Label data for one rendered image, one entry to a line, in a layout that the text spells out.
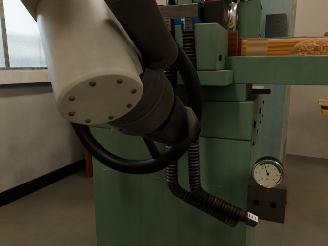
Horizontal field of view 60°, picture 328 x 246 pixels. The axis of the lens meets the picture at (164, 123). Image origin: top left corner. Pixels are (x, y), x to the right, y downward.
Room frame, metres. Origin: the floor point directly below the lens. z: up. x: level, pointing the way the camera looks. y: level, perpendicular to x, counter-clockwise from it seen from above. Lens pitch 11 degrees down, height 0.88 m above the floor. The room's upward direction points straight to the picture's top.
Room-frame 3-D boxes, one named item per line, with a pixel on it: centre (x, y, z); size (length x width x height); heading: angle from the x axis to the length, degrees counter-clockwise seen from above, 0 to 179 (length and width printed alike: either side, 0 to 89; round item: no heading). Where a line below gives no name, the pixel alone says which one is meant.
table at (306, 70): (0.73, -0.09, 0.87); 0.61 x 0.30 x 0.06; 69
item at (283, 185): (0.64, -0.25, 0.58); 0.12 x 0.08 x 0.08; 159
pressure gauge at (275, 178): (0.57, -0.22, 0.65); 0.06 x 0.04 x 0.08; 69
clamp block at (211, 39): (0.65, -0.06, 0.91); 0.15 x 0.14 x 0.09; 69
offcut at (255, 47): (0.66, -0.21, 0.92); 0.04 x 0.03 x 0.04; 75
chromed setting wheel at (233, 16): (0.94, -0.22, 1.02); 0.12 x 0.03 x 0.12; 159
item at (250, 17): (0.98, -0.27, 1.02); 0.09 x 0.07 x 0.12; 69
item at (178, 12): (0.65, -0.07, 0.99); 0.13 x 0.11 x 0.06; 69
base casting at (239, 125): (0.98, -0.10, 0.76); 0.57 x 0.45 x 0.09; 159
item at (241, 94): (0.81, -0.03, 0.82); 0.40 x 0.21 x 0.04; 69
